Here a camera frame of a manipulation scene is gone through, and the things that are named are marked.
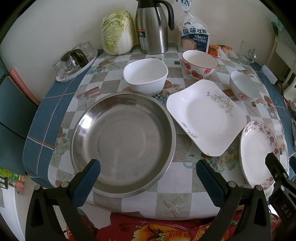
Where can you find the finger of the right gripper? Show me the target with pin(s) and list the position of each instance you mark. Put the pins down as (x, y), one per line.
(280, 176)

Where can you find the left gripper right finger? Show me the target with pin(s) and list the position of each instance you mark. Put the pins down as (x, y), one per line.
(254, 223)

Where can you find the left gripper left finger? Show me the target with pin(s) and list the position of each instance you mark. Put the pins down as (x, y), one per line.
(42, 222)

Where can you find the floral round plate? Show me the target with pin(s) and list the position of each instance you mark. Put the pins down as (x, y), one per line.
(257, 140)

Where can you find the large stainless steel basin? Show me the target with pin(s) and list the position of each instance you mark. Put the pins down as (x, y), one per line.
(133, 137)

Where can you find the red strawberry rimmed bowl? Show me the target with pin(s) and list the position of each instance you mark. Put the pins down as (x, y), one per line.
(198, 65)

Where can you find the white square bowl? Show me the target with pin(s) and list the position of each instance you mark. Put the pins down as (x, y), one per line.
(146, 76)

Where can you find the white square patterned plate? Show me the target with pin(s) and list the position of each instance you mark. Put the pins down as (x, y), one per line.
(208, 116)

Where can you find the small white round bowl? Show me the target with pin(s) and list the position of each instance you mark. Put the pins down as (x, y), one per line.
(243, 88)

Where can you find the white power bank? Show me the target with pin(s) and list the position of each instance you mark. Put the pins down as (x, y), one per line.
(268, 73)

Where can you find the white shelf rack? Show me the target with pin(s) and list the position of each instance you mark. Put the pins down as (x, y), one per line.
(282, 57)

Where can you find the checkered blue tablecloth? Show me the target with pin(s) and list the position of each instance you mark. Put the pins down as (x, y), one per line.
(179, 194)

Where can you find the orange snack packet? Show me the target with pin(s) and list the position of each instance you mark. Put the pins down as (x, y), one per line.
(214, 51)
(228, 51)

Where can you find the white tray with glasses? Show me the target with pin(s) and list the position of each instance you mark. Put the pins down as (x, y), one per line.
(63, 75)

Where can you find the dark lidded glass teapot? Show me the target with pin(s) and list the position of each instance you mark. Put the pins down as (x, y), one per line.
(74, 59)

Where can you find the toast bread bag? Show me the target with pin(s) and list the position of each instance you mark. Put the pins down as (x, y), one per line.
(192, 32)

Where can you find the napa cabbage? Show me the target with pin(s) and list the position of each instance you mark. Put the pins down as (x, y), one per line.
(118, 33)

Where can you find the stainless steel thermos jug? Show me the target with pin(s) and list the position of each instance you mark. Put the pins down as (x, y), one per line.
(153, 19)

